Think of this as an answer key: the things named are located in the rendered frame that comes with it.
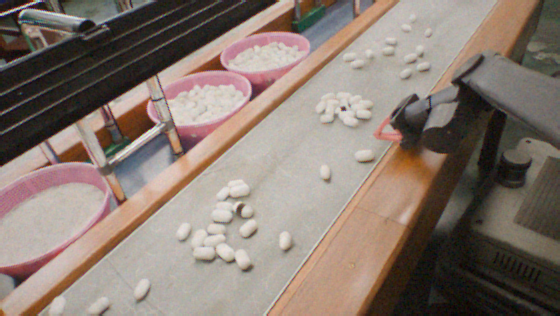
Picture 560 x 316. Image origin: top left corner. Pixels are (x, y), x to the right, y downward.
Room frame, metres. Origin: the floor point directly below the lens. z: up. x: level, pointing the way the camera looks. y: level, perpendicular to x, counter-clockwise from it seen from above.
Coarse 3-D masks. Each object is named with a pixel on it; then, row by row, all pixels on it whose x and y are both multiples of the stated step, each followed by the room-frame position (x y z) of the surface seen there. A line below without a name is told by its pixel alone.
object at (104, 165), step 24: (120, 0) 0.67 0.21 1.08; (24, 24) 0.54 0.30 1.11; (48, 24) 0.50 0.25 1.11; (72, 24) 0.46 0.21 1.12; (96, 24) 0.48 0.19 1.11; (168, 120) 0.67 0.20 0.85; (96, 144) 0.56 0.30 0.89; (144, 144) 0.63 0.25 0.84; (96, 168) 0.56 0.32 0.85; (120, 192) 0.56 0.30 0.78
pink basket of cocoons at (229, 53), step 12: (252, 36) 1.24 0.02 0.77; (264, 36) 1.24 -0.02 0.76; (288, 36) 1.21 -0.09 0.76; (300, 36) 1.17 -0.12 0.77; (228, 48) 1.18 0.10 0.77; (240, 48) 1.21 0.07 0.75; (252, 48) 1.22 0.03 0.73; (300, 48) 1.16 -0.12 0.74; (228, 60) 1.15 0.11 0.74; (300, 60) 1.02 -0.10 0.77; (240, 72) 1.00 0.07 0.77; (252, 72) 0.99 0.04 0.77; (264, 72) 0.98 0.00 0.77; (276, 72) 0.99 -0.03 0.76; (252, 84) 1.01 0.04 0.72; (264, 84) 1.00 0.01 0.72
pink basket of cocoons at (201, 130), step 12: (204, 72) 1.03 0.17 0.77; (216, 72) 1.02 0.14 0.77; (228, 72) 1.00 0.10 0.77; (168, 84) 0.99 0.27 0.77; (180, 84) 1.01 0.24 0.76; (204, 84) 1.02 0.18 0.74; (228, 84) 1.00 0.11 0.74; (240, 84) 0.97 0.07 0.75; (168, 96) 0.97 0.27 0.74; (240, 108) 0.82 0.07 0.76; (156, 120) 0.81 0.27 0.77; (216, 120) 0.78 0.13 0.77; (180, 132) 0.79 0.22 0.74; (192, 132) 0.78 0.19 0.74; (204, 132) 0.78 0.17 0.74; (192, 144) 0.80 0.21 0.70
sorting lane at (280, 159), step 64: (448, 0) 1.34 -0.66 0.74; (384, 64) 0.96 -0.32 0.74; (448, 64) 0.90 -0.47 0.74; (256, 128) 0.76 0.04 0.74; (320, 128) 0.72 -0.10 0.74; (384, 128) 0.68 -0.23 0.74; (192, 192) 0.57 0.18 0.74; (256, 192) 0.54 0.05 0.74; (320, 192) 0.52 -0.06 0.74; (128, 256) 0.44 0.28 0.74; (192, 256) 0.42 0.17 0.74; (256, 256) 0.40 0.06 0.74
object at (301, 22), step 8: (296, 0) 1.44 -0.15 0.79; (320, 0) 1.56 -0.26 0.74; (296, 8) 1.44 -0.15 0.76; (312, 8) 1.55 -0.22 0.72; (320, 8) 1.55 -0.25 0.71; (296, 16) 1.44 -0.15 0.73; (304, 16) 1.48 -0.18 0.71; (312, 16) 1.50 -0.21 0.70; (320, 16) 1.55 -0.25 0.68; (296, 24) 1.43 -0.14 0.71; (304, 24) 1.46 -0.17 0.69; (296, 32) 1.43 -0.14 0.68
